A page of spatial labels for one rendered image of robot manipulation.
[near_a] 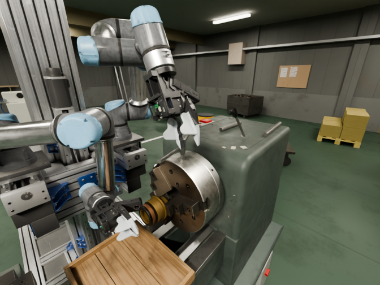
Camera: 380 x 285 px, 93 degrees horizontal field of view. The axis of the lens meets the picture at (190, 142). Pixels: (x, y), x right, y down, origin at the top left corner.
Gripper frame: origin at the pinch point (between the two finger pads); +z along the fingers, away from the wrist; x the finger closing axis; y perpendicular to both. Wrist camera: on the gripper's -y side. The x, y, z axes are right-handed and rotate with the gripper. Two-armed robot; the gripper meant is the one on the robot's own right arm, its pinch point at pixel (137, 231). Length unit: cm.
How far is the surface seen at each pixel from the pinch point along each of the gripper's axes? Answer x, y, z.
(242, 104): -60, -589, -246
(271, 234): -53, -81, 23
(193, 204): 5.3, -16.3, 9.3
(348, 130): -73, -497, 53
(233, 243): -22.4, -34.3, 17.7
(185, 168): 15.1, -20.1, 2.4
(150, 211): 3.5, -5.9, -1.0
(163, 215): 0.1, -9.7, 1.0
